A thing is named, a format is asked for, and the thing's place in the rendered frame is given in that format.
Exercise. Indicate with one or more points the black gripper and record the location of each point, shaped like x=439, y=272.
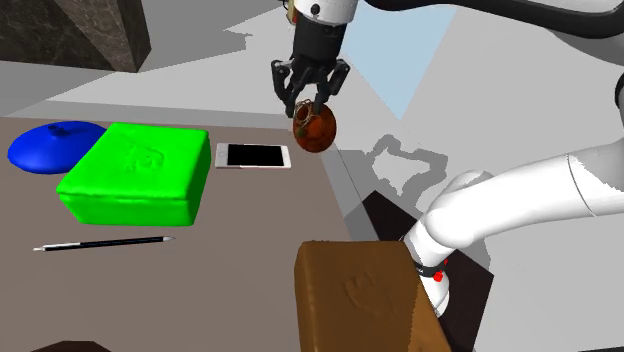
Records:
x=318, y=44

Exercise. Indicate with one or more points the brown round vase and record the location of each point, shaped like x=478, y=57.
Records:
x=316, y=130

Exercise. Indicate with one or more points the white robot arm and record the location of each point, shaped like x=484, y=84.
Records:
x=492, y=207

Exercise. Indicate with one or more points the white smartphone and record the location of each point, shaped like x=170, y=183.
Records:
x=253, y=156

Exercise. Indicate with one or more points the green box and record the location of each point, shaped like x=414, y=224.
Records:
x=139, y=175

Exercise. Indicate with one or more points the brown box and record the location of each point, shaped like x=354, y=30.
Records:
x=356, y=297

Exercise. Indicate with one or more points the dark stone block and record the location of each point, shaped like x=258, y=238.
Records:
x=73, y=29

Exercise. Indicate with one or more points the black pencil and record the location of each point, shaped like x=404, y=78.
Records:
x=105, y=242

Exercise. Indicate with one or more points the blue domed lid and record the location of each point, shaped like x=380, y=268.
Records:
x=46, y=146

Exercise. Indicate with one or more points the dark robot stand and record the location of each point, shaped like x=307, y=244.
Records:
x=468, y=302

